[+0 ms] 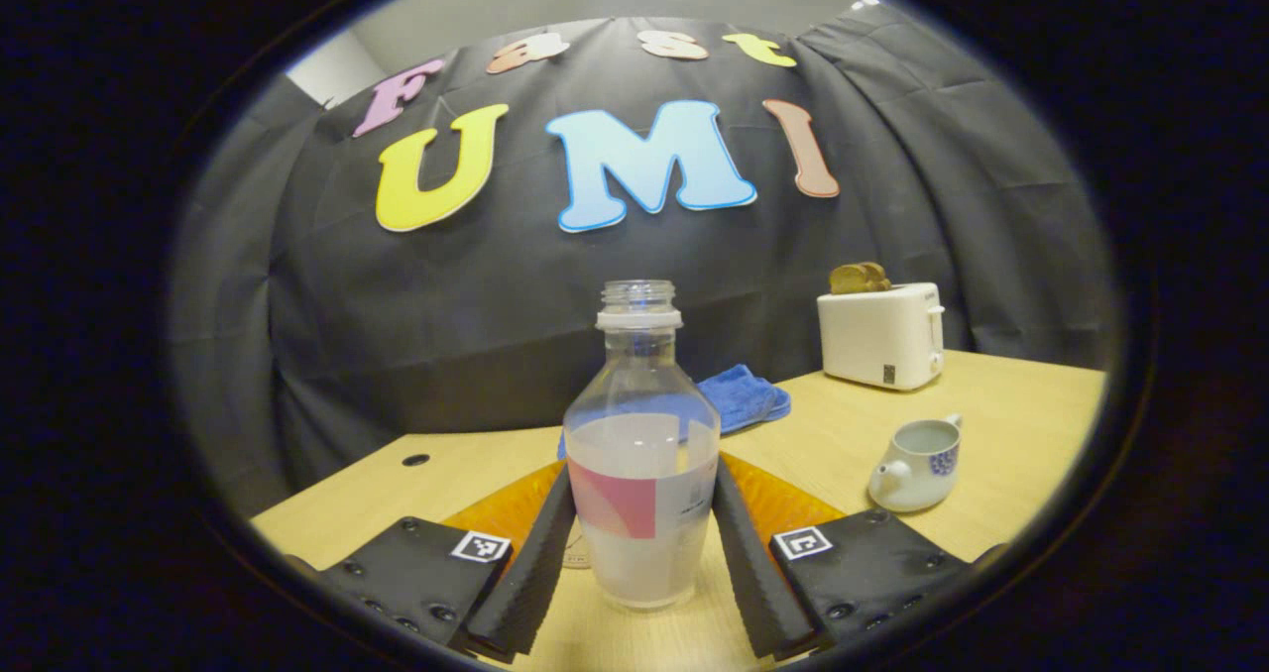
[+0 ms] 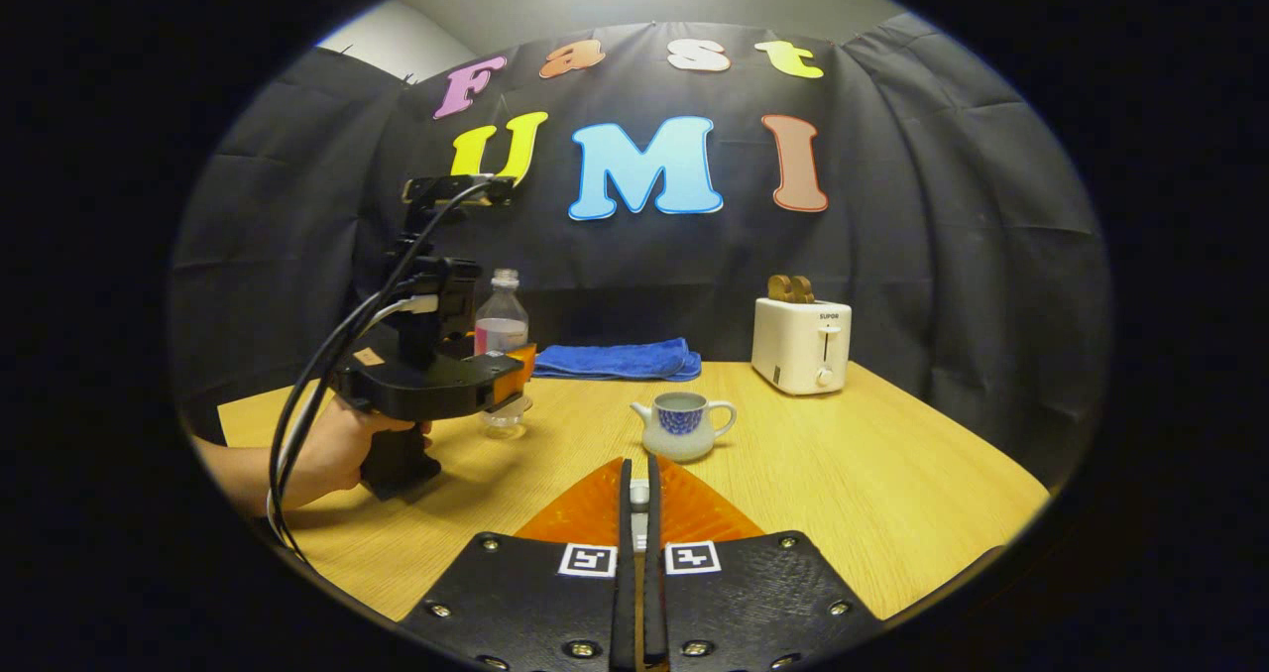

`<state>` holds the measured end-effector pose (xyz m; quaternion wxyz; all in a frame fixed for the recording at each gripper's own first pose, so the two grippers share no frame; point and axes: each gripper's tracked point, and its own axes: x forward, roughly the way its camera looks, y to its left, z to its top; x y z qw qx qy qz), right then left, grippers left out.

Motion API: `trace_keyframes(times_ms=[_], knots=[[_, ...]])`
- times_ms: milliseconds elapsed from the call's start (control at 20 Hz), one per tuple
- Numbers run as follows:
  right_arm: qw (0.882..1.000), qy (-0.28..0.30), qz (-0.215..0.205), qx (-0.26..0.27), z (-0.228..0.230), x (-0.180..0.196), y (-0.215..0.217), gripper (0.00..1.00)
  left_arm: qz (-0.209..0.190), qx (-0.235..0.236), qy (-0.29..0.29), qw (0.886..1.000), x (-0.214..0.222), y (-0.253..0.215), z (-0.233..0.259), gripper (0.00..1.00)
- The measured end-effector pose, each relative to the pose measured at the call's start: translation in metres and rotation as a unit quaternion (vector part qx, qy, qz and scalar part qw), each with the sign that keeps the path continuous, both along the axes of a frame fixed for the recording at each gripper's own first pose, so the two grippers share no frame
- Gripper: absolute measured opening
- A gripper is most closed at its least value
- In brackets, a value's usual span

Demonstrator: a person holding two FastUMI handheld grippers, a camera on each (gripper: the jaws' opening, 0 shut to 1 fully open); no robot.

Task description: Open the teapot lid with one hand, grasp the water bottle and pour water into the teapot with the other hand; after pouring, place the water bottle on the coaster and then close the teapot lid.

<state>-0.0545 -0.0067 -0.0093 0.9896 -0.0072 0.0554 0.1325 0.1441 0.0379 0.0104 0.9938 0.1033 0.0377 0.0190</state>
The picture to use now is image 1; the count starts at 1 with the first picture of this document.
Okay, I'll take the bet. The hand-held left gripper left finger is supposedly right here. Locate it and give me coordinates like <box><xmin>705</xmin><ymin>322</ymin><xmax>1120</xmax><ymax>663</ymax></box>
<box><xmin>315</xmin><ymin>459</ymin><xmax>580</xmax><ymax>665</ymax></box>

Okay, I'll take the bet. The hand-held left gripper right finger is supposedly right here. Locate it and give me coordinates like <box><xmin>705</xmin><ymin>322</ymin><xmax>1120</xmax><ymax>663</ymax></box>
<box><xmin>711</xmin><ymin>450</ymin><xmax>980</xmax><ymax>663</ymax></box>

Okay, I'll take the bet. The round beige coaster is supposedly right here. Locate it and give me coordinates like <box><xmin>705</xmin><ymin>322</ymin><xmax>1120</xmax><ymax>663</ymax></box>
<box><xmin>563</xmin><ymin>518</ymin><xmax>596</xmax><ymax>571</ymax></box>

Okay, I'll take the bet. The clear plastic water bottle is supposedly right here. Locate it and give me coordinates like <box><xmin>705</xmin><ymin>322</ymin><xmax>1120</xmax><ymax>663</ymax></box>
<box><xmin>562</xmin><ymin>279</ymin><xmax>723</xmax><ymax>612</ymax></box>

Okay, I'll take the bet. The blue folded towel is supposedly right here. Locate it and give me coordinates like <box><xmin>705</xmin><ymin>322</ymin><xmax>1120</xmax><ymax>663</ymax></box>
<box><xmin>557</xmin><ymin>364</ymin><xmax>793</xmax><ymax>460</ymax></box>

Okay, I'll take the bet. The white toaster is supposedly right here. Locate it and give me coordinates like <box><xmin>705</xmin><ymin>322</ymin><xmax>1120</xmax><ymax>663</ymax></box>
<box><xmin>816</xmin><ymin>281</ymin><xmax>947</xmax><ymax>392</ymax></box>

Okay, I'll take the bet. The black backdrop cloth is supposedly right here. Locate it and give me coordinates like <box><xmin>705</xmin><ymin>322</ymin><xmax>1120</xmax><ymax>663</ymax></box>
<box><xmin>167</xmin><ymin>3</ymin><xmax>1121</xmax><ymax>514</ymax></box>

